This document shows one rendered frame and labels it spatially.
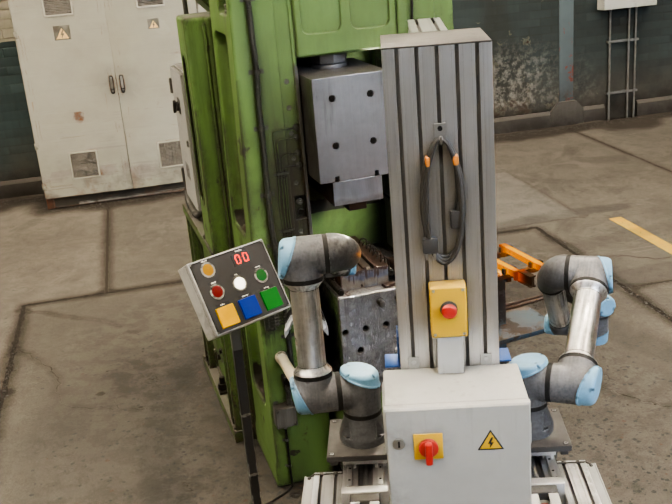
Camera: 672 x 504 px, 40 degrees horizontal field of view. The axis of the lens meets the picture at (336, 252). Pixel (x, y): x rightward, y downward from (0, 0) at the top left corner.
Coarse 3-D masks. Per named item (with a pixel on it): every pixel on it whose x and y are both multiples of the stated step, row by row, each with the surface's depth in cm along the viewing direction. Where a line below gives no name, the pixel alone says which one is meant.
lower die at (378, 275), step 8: (360, 248) 395; (368, 248) 394; (368, 256) 385; (376, 256) 384; (360, 264) 375; (376, 264) 375; (384, 264) 375; (360, 272) 371; (368, 272) 372; (376, 272) 373; (384, 272) 374; (336, 280) 376; (344, 280) 370; (352, 280) 371; (360, 280) 372; (368, 280) 373; (376, 280) 374; (384, 280) 375; (344, 288) 371; (352, 288) 372
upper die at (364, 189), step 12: (312, 180) 386; (336, 180) 359; (348, 180) 358; (360, 180) 359; (372, 180) 361; (324, 192) 371; (336, 192) 358; (348, 192) 359; (360, 192) 361; (372, 192) 362; (336, 204) 359
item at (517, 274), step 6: (498, 264) 361; (504, 264) 359; (510, 270) 354; (516, 270) 353; (522, 270) 349; (516, 276) 350; (522, 276) 348; (528, 276) 343; (534, 276) 343; (522, 282) 348; (528, 282) 345
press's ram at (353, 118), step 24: (312, 72) 357; (336, 72) 353; (360, 72) 348; (312, 96) 344; (336, 96) 346; (360, 96) 349; (312, 120) 349; (336, 120) 349; (360, 120) 352; (384, 120) 355; (312, 144) 356; (336, 144) 352; (360, 144) 355; (384, 144) 358; (312, 168) 362; (336, 168) 355; (360, 168) 358; (384, 168) 361
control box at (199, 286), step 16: (256, 240) 350; (224, 256) 340; (240, 256) 344; (256, 256) 348; (192, 272) 331; (224, 272) 338; (240, 272) 342; (272, 272) 350; (192, 288) 333; (208, 288) 333; (224, 288) 336; (256, 288) 344; (192, 304) 336; (208, 304) 331; (224, 304) 334; (288, 304) 349; (208, 320) 331; (240, 320) 336; (256, 320) 340; (208, 336) 334
